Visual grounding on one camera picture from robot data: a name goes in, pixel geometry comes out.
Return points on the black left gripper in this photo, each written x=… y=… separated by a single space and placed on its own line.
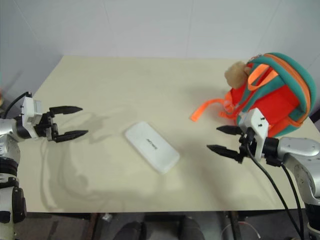
x=46 y=127

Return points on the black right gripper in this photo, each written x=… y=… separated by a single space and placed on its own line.
x=243 y=150

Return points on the orange and teal backpack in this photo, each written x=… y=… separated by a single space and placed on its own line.
x=277 y=100

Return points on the beige plush toy pendant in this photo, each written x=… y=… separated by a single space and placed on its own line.
x=236 y=73

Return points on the white rectangular case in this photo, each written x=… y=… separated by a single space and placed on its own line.
x=152 y=147

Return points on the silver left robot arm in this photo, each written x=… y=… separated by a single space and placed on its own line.
x=10 y=152

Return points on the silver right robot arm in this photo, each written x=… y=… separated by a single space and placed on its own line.
x=300 y=155

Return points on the rusty metal table leg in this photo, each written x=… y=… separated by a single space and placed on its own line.
x=233 y=226
x=92 y=227

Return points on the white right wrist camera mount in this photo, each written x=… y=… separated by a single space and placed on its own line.
x=258 y=121

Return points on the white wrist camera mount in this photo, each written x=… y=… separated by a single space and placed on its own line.
x=29 y=110
x=258 y=121

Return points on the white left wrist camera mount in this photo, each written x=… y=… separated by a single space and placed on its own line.
x=29 y=110

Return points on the black table frame crossbar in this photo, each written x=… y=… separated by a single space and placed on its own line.
x=163 y=217

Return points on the small white metal bracket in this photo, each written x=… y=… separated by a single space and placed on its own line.
x=106 y=217

